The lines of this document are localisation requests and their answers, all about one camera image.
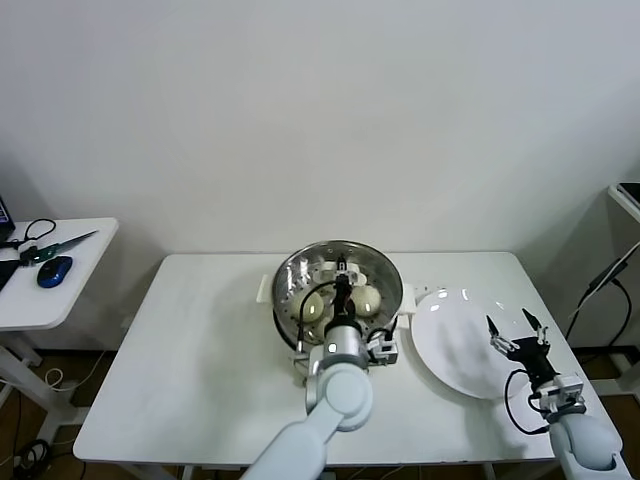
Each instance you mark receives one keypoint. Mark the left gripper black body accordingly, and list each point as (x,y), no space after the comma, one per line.
(343,305)

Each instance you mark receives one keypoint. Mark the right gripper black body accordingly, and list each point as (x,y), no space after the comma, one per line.
(532,355)

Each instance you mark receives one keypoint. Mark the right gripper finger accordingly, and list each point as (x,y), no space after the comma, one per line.
(531,320)
(494,330)

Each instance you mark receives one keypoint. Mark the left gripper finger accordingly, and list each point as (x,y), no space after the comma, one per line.
(343,264)
(344,282)

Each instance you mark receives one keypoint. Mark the white steamed baozi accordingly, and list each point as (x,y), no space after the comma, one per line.
(318,331)
(310,307)
(367,300)

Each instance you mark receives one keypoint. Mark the left robot arm light grey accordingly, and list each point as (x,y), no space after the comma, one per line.
(345,395)

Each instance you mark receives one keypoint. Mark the right robot arm light grey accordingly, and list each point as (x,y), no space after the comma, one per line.
(585,440)

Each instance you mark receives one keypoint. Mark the steel perforated steamer basket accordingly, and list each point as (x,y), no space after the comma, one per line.
(409,300)

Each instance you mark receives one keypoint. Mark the white round plate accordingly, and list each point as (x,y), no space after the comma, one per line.
(450,350)

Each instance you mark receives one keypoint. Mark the black device on cabinet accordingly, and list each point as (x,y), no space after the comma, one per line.
(631,194)

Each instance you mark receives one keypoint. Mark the white side table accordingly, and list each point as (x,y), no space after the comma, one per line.
(75,280)

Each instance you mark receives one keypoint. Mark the blue computer mouse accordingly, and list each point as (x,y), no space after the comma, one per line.
(54,271)

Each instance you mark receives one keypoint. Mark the laptop with blue screen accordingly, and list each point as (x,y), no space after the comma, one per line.
(4,215)

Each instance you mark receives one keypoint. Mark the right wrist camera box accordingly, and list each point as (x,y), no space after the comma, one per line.
(567,389)

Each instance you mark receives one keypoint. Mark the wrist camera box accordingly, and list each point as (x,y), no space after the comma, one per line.
(567,389)
(385,352)

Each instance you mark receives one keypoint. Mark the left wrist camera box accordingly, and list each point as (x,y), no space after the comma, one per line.
(385,352)

